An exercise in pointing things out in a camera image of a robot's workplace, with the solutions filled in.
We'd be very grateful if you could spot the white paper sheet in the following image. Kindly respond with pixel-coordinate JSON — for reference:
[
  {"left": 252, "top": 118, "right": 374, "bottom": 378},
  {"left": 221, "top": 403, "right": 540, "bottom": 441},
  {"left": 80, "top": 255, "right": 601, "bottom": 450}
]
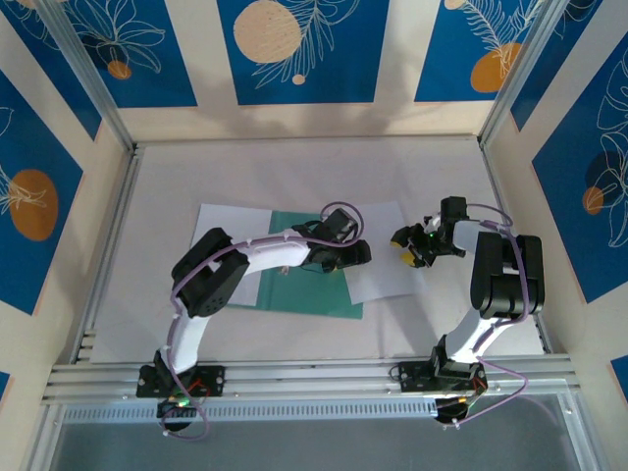
[
  {"left": 194, "top": 203, "right": 274, "bottom": 309},
  {"left": 341, "top": 199, "right": 419, "bottom": 304}
]

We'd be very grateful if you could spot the green paper sheet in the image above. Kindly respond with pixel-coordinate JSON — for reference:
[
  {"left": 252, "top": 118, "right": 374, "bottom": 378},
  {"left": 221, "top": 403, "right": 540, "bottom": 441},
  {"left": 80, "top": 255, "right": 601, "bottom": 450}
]
[{"left": 223, "top": 209, "right": 365, "bottom": 320}]

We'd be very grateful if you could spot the small black electronics module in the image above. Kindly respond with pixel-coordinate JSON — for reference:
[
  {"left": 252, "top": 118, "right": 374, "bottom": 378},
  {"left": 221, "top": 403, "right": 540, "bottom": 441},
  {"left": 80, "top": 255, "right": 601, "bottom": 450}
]
[
  {"left": 435, "top": 395, "right": 475, "bottom": 424},
  {"left": 156, "top": 399, "right": 198, "bottom": 419}
]

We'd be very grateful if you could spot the grey lower panel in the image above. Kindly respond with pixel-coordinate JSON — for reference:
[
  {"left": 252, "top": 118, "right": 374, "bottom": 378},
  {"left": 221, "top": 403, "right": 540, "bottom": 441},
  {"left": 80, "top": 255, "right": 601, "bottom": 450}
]
[{"left": 48, "top": 394, "right": 583, "bottom": 471}]

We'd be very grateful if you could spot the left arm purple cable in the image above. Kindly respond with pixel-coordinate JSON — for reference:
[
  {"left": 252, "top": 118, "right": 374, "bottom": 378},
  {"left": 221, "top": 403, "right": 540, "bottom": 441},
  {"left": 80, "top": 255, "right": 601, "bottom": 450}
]
[{"left": 168, "top": 200, "right": 365, "bottom": 442}]

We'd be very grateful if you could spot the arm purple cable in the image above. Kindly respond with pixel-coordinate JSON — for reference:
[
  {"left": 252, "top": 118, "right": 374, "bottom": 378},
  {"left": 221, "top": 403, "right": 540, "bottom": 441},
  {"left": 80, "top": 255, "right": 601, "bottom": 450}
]
[
  {"left": 439, "top": 203, "right": 532, "bottom": 431},
  {"left": 168, "top": 200, "right": 365, "bottom": 442}
]

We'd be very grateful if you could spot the aluminium side rail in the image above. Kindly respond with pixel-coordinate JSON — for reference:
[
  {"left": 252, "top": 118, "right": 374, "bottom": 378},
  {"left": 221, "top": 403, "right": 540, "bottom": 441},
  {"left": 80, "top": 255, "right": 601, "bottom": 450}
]
[
  {"left": 68, "top": 144, "right": 143, "bottom": 367},
  {"left": 478, "top": 136, "right": 554, "bottom": 355}
]

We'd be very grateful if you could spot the aluminium mounting rail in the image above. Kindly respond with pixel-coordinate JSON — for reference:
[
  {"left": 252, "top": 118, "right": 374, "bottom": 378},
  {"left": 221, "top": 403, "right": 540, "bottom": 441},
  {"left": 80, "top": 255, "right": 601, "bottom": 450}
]
[{"left": 41, "top": 353, "right": 584, "bottom": 407}]

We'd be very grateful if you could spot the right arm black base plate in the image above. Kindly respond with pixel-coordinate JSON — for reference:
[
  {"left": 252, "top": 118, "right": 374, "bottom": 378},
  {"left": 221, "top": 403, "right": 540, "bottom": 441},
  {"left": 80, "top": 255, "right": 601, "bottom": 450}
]
[{"left": 396, "top": 359, "right": 488, "bottom": 394}]

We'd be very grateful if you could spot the blue floral wall panel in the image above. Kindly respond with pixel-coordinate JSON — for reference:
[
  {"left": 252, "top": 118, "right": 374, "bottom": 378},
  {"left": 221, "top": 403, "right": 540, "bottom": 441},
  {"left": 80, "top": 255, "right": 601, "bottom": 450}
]
[
  {"left": 61, "top": 0, "right": 199, "bottom": 110},
  {"left": 0, "top": 0, "right": 103, "bottom": 142},
  {"left": 509, "top": 0, "right": 607, "bottom": 132},
  {"left": 217, "top": 0, "right": 392, "bottom": 106},
  {"left": 0, "top": 68, "right": 85, "bottom": 316},
  {"left": 532, "top": 46, "right": 628, "bottom": 304},
  {"left": 414, "top": 0, "right": 549, "bottom": 104}
]

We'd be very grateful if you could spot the slotted grey cable duct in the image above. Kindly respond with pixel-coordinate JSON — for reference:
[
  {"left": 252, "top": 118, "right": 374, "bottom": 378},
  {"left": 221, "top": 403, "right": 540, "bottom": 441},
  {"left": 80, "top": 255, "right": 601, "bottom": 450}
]
[{"left": 61, "top": 395, "right": 441, "bottom": 424}]

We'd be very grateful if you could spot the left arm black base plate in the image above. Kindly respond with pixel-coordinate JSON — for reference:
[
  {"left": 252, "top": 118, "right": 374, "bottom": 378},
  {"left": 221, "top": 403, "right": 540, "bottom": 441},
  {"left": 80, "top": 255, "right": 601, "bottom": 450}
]
[{"left": 135, "top": 363, "right": 227, "bottom": 399}]

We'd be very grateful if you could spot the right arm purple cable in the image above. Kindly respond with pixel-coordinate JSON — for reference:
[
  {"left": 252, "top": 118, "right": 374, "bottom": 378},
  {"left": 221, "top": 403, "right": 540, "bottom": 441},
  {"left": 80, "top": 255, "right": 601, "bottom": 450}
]
[{"left": 439, "top": 203, "right": 532, "bottom": 431}]

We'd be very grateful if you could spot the aluminium frame post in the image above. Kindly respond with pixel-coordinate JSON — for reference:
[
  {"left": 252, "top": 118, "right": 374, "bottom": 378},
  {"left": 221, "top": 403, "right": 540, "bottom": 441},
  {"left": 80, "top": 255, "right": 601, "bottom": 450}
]
[
  {"left": 476, "top": 0, "right": 575, "bottom": 151},
  {"left": 34, "top": 0, "right": 138, "bottom": 153}
]

